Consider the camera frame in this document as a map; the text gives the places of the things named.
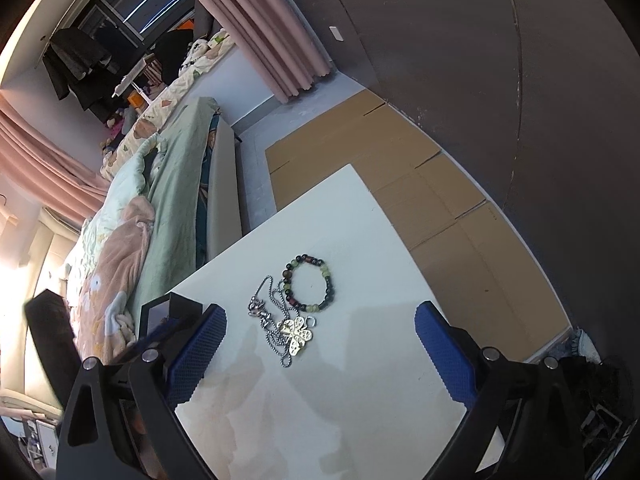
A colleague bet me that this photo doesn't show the green sheeted bed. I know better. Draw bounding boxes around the green sheeted bed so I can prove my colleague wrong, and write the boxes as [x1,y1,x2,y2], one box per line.
[127,96,242,323]

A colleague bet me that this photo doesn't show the pink curtain by window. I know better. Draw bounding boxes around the pink curtain by window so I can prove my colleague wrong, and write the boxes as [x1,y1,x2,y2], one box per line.
[1,99,110,223]

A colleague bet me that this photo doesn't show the white small folding table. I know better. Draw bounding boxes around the white small folding table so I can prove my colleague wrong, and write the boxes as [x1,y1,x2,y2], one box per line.
[112,58,152,104]

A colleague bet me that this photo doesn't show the flattened brown cardboard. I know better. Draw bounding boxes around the flattened brown cardboard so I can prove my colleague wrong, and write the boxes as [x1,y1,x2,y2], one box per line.
[266,90,570,361]

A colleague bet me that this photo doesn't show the black jewelry box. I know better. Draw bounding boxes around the black jewelry box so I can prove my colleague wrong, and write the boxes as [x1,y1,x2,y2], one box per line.
[138,292,203,338]

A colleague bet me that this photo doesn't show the white wall switch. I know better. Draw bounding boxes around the white wall switch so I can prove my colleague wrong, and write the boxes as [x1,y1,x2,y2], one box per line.
[329,25,344,42]

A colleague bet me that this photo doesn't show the green black bead bracelet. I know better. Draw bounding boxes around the green black bead bracelet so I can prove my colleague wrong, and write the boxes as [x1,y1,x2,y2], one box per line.
[281,253,335,313]

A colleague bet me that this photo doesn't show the pink curtain by wardrobe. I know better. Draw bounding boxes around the pink curtain by wardrobe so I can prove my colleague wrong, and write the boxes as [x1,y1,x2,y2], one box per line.
[198,0,331,103]

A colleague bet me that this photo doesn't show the pink floral blanket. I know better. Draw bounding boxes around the pink floral blanket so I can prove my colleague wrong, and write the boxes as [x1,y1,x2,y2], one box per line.
[72,195,155,364]

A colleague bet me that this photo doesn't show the dark brown wardrobe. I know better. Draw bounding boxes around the dark brown wardrobe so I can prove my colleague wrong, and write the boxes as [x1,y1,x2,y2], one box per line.
[293,0,639,374]

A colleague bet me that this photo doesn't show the floral window seat cushion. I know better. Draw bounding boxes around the floral window seat cushion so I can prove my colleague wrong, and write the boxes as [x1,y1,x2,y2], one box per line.
[100,29,235,181]

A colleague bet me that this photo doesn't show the silver chain astronaut necklace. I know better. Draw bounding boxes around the silver chain astronaut necklace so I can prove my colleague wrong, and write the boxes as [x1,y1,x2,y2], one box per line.
[246,274,296,369]

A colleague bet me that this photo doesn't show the hanging dark clothes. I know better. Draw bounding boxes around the hanging dark clothes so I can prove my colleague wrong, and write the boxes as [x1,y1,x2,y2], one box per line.
[42,28,113,110]

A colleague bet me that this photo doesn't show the pale green duvet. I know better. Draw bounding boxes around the pale green duvet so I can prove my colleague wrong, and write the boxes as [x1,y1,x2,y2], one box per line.
[63,133,158,278]

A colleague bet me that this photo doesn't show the gold butterfly pendant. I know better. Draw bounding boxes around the gold butterfly pendant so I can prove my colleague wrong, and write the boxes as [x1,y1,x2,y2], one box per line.
[278,315,316,356]

